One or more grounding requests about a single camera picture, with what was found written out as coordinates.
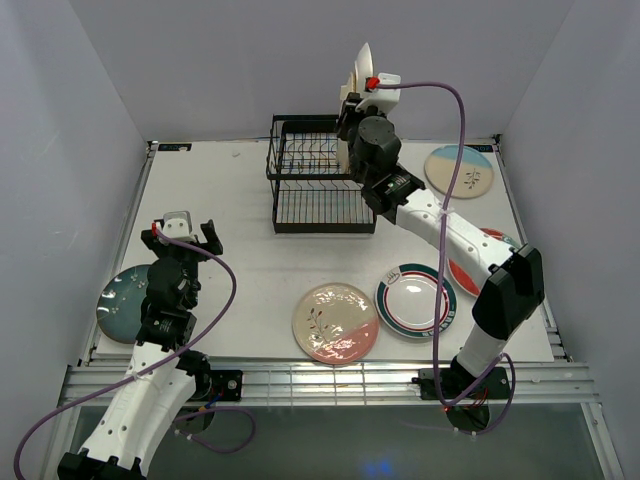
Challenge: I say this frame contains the white rectangular plate black rim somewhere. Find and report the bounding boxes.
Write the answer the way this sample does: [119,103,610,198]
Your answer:
[353,42,374,93]

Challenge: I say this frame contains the cream pink floral plate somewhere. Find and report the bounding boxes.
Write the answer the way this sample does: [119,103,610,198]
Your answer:
[291,283,380,366]

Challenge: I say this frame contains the black wire dish rack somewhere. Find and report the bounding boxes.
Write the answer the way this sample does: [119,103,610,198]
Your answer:
[265,114,376,234]

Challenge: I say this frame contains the white plate green red rim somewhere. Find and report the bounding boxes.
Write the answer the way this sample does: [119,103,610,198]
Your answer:
[374,263,457,340]

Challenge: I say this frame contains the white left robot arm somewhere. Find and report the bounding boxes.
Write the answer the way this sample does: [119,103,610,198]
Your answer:
[57,211,222,479]

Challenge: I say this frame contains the aluminium front frame rail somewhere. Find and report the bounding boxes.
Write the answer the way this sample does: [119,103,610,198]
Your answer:
[57,362,601,409]

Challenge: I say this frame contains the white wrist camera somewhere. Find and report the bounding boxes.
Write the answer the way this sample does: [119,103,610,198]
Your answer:
[151,210,196,245]
[355,73,401,116]

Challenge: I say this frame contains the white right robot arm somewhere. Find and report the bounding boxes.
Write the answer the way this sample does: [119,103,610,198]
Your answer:
[336,92,545,400]

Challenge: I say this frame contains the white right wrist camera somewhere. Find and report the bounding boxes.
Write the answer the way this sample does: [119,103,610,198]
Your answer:
[355,73,401,116]

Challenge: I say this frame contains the dark teal round plate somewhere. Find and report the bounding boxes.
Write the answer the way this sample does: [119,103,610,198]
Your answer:
[96,264,150,345]

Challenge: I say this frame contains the red plate blue flower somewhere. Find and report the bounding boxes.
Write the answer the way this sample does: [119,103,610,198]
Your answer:
[448,227,521,297]

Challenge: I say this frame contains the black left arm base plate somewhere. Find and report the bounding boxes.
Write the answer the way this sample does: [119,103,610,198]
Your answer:
[199,370,244,404]

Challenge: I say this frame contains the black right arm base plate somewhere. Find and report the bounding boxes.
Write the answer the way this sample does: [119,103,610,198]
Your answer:
[411,367,510,401]

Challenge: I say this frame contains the woven bamboo square tray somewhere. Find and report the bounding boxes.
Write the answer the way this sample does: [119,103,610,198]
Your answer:
[336,72,356,174]

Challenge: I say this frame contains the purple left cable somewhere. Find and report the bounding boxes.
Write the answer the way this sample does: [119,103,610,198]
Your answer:
[12,232,257,480]

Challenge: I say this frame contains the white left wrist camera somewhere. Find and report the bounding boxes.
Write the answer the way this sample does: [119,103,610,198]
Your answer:
[151,210,196,245]

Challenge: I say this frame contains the cream plate blue top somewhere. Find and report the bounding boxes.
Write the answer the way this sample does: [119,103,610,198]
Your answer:
[424,145,494,199]

